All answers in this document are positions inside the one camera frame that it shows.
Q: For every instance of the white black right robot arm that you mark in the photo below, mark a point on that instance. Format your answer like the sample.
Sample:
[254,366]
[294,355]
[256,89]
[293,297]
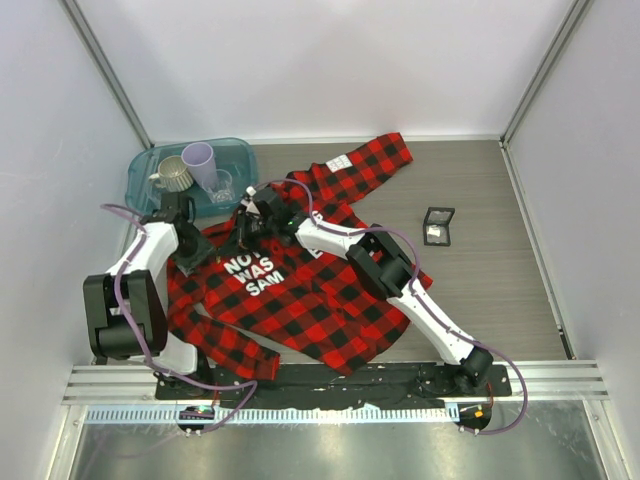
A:
[381,266]

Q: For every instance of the white slotted cable duct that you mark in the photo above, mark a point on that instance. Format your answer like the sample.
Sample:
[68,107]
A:
[183,414]

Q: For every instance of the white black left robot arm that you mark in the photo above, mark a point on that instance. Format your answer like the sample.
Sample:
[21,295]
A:
[126,318]

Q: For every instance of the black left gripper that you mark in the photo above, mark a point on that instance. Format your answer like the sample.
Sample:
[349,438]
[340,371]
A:
[205,250]

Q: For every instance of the aluminium front frame rail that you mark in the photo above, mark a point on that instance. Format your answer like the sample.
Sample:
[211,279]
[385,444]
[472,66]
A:
[545,380]

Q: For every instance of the small black jewellery box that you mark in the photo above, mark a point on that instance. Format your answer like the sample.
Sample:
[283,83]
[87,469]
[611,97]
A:
[436,226]

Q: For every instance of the clear drinking glass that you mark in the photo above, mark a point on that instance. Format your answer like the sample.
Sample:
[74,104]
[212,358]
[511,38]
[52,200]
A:
[222,191]

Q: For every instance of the lilac plastic cup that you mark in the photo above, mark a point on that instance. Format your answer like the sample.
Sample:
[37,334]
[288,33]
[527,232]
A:
[199,158]

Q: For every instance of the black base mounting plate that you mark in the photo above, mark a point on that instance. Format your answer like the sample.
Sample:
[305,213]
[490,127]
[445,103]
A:
[384,385]

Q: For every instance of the red black plaid shirt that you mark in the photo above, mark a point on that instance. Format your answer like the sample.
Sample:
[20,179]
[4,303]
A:
[306,300]

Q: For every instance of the teal plastic bin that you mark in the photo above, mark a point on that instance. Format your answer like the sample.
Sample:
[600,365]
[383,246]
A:
[231,154]

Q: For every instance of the grey ribbed ceramic mug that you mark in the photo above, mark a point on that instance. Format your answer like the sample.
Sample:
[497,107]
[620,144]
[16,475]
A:
[172,175]

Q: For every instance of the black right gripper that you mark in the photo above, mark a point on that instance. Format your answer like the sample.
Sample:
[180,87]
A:
[241,230]

